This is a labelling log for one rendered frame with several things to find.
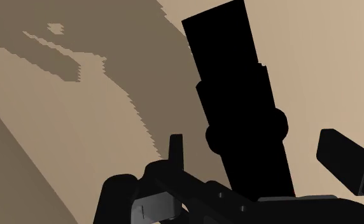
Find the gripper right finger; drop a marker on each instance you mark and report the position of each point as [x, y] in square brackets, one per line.
[343, 155]

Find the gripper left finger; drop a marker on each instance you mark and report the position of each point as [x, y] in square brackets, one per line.
[169, 183]

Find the black tall stepped object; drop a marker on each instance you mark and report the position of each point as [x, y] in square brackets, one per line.
[238, 93]

